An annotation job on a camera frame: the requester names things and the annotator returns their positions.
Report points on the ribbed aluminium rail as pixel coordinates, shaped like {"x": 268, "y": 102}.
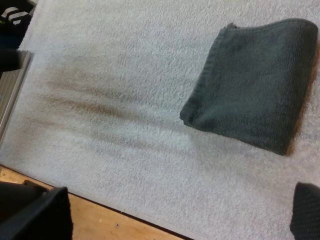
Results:
{"x": 11, "y": 92}

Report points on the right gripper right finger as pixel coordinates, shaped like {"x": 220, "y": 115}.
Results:
{"x": 307, "y": 212}

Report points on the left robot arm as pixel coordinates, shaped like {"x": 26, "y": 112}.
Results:
{"x": 13, "y": 22}

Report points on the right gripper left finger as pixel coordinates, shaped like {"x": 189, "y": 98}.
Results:
{"x": 37, "y": 215}

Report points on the folded grey-green towel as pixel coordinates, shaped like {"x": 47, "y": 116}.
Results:
{"x": 252, "y": 87}

